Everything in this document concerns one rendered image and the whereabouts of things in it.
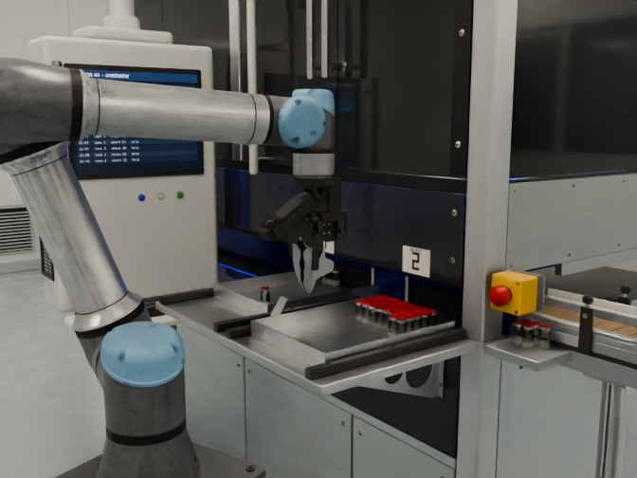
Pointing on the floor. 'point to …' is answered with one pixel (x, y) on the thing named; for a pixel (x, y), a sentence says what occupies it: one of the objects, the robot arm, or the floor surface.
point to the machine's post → (485, 229)
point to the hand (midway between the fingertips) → (304, 286)
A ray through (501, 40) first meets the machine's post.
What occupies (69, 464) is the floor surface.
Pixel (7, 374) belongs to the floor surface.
